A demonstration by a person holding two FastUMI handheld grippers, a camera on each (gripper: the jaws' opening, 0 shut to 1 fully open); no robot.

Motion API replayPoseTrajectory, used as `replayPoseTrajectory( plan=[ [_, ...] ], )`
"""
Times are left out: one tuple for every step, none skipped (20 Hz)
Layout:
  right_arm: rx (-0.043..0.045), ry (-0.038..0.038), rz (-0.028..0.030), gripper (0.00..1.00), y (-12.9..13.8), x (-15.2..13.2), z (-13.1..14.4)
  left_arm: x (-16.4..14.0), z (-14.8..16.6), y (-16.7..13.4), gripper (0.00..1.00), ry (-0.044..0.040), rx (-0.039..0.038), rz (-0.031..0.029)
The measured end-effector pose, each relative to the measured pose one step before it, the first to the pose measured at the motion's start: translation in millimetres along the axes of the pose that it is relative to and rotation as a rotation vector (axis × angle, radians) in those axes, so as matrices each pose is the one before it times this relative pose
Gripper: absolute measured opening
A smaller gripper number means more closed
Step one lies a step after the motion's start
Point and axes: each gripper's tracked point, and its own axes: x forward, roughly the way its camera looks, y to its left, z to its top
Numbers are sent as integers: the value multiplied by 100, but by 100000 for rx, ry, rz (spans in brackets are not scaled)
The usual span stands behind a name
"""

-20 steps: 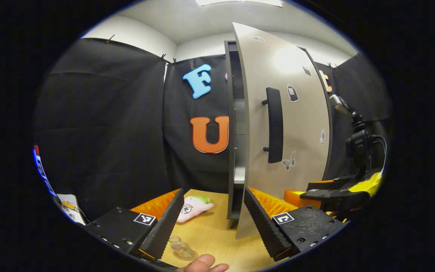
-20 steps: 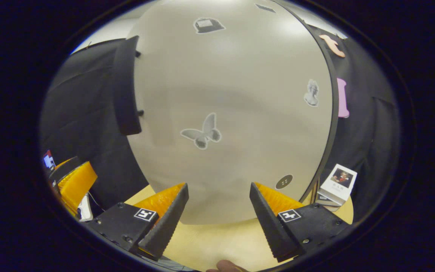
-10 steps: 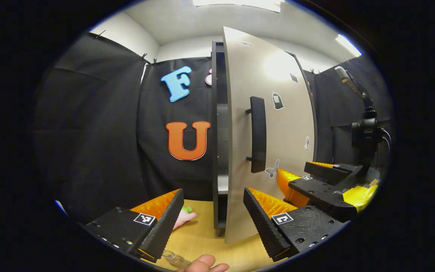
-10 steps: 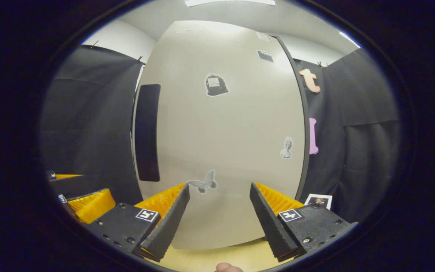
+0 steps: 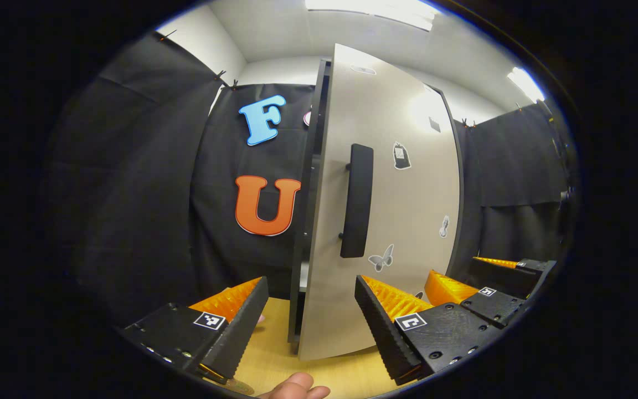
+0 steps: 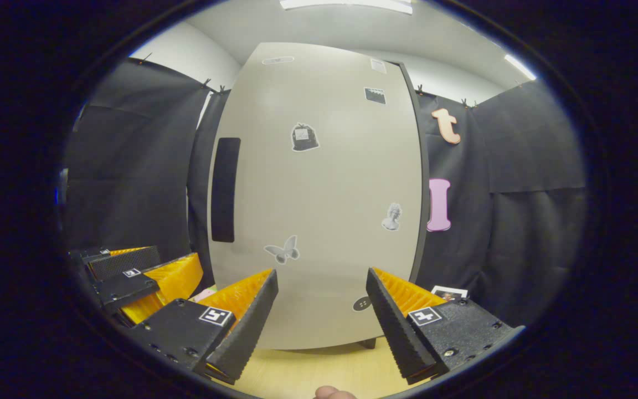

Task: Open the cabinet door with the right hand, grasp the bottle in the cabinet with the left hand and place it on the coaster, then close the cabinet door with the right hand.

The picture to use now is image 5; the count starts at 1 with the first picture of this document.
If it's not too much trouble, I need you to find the small ceiling light panel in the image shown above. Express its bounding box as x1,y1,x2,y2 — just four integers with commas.
507,66,546,104

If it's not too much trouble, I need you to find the dark grey cabinet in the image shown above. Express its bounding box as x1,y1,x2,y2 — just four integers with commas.
287,57,468,355

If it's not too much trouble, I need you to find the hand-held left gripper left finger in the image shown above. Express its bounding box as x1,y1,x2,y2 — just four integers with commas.
120,276,270,386

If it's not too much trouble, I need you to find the long ceiling light panel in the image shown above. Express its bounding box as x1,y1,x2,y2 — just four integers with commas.
305,0,441,31

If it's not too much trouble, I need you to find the black cabinet door handle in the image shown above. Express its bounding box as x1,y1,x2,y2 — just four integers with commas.
339,144,375,259

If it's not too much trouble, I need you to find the round brown coaster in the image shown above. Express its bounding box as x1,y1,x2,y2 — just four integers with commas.
225,378,256,396

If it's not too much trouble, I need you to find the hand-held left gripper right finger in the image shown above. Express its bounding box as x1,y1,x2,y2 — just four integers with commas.
354,275,503,387

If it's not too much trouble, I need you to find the black backdrop cloth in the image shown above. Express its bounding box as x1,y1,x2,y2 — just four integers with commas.
48,33,577,328

